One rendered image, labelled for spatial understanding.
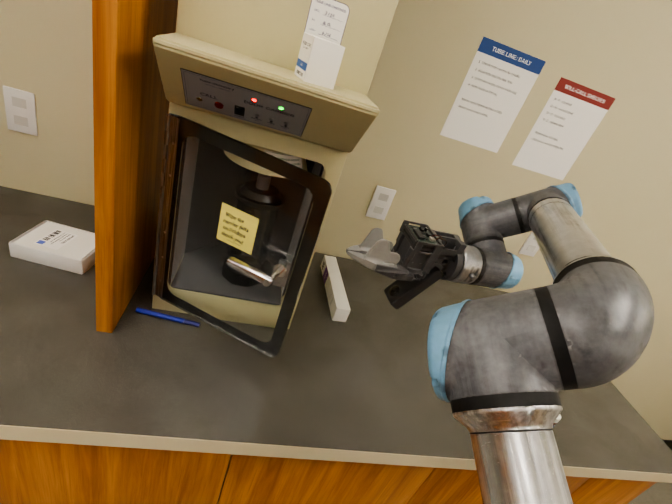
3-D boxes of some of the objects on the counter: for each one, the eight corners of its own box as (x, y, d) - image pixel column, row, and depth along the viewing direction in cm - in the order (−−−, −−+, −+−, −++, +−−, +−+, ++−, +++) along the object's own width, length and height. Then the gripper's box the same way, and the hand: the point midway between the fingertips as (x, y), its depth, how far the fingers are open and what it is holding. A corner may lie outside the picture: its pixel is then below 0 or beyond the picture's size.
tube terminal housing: (178, 250, 106) (218, -94, 69) (289, 271, 114) (379, -26, 77) (150, 308, 85) (188, -142, 48) (289, 329, 93) (414, -42, 56)
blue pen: (137, 309, 83) (137, 306, 83) (200, 325, 85) (200, 321, 85) (135, 312, 82) (135, 309, 82) (198, 328, 84) (199, 325, 84)
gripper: (452, 227, 72) (353, 206, 65) (476, 255, 65) (367, 235, 57) (432, 262, 77) (337, 246, 69) (452, 291, 69) (348, 277, 62)
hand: (351, 255), depth 65 cm, fingers closed
